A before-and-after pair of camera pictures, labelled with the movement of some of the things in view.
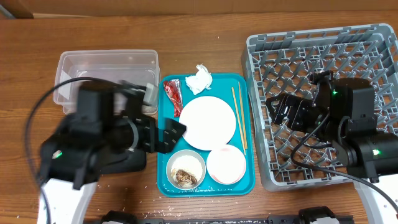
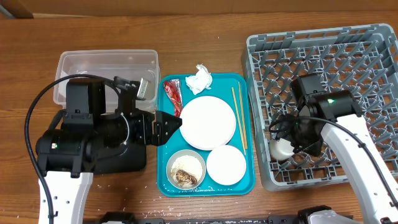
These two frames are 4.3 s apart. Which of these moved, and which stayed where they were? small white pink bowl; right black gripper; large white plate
Moved: right black gripper
Stayed: small white pink bowl; large white plate
